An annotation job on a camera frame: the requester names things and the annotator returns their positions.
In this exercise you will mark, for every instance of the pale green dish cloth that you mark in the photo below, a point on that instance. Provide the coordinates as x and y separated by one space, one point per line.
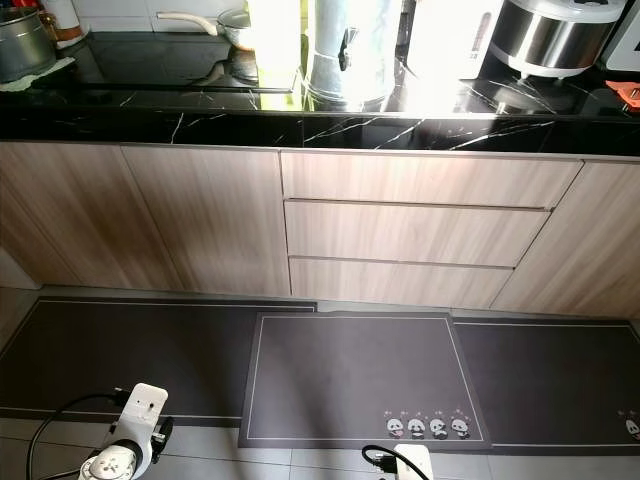
50 72

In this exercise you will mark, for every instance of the tall pale yellow container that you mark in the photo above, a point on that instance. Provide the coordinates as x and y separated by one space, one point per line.
275 40

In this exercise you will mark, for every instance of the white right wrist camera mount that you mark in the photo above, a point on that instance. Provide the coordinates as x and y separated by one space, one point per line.
412 465

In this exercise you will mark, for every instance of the white bottle with brown base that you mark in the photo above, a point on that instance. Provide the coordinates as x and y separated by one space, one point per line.
60 15

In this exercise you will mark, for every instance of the light wooden drawer front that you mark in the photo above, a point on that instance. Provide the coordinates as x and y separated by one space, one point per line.
420 180
390 283
410 235

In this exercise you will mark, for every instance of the grey panda print floor mat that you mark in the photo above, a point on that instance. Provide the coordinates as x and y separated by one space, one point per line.
360 380

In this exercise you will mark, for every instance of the light wooden cabinet door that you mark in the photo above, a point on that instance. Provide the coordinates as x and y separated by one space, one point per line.
585 250
80 215
225 215

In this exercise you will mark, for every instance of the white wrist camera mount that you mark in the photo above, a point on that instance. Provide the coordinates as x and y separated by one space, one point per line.
145 405
412 465

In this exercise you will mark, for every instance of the black glass induction cooktop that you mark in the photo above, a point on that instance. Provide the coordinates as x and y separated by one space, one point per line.
160 65

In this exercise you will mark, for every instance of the steel and white rice cooker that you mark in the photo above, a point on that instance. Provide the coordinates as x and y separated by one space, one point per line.
555 35

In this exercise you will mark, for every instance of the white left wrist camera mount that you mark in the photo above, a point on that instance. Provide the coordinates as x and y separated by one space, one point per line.
145 405

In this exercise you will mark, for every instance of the orange plastic item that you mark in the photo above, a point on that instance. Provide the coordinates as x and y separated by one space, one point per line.
625 92

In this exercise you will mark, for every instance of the stainless steel water boiler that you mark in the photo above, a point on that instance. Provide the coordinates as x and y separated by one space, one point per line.
355 50

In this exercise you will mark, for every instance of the long dark grey floor mat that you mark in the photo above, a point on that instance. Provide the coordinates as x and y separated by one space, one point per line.
120 355

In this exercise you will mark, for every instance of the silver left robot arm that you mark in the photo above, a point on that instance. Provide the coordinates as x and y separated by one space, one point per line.
110 465

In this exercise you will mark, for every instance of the white kitchen appliance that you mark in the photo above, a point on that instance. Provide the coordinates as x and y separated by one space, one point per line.
450 40

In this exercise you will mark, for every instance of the grey steel cooking pot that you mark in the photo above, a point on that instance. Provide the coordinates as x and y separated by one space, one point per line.
25 45

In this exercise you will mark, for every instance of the small red item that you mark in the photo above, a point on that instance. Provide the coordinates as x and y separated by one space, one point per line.
20 4

